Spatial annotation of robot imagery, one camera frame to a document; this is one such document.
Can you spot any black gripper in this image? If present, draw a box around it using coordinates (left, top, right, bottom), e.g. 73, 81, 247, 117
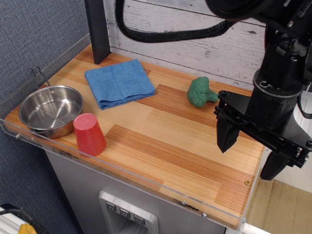
214, 71, 312, 180

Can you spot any green toy broccoli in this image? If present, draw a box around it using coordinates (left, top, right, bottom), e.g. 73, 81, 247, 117
187, 77, 219, 108

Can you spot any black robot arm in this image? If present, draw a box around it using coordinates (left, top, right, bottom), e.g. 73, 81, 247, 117
207, 0, 312, 180

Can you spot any blue folded cloth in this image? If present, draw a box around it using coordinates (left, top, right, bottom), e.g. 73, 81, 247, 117
84, 59, 156, 110

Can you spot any yellow object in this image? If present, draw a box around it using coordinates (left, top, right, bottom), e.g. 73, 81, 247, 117
18, 223, 37, 234

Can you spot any red plastic cup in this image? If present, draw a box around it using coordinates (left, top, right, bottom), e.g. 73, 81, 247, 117
73, 113, 107, 156

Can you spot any grey toy fridge cabinet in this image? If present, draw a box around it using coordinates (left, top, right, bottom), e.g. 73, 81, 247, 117
46, 152, 226, 234

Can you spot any stainless steel pan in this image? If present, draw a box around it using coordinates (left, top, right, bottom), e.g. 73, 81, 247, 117
19, 66, 84, 138

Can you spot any clear acrylic table guard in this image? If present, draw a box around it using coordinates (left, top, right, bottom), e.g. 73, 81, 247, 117
0, 34, 265, 232

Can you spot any black braided cable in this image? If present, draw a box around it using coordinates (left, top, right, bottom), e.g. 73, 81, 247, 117
115, 0, 231, 43

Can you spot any black vertical post left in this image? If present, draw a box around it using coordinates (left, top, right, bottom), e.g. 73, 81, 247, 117
84, 0, 111, 64

